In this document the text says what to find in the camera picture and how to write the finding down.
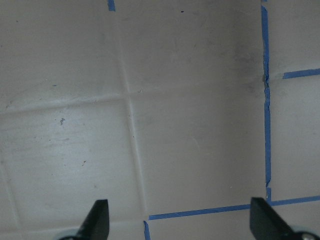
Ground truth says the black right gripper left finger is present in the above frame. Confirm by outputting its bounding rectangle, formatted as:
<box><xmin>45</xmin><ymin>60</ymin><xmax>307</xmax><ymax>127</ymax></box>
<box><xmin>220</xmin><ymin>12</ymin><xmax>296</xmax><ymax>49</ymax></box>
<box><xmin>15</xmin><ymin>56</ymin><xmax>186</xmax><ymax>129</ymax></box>
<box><xmin>73</xmin><ymin>199</ymin><xmax>110</xmax><ymax>240</ymax></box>

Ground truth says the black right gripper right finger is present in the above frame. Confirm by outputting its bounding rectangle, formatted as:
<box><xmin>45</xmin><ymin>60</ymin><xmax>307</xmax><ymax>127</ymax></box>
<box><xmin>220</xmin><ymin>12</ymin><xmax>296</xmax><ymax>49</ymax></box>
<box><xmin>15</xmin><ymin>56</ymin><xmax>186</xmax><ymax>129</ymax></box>
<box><xmin>249</xmin><ymin>197</ymin><xmax>320</xmax><ymax>240</ymax></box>

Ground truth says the brown paper table cover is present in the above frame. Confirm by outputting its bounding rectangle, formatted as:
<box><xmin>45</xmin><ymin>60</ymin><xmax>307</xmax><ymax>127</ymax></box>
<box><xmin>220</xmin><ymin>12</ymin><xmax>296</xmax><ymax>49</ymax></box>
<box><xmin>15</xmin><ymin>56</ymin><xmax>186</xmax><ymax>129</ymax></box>
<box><xmin>0</xmin><ymin>0</ymin><xmax>320</xmax><ymax>240</ymax></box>

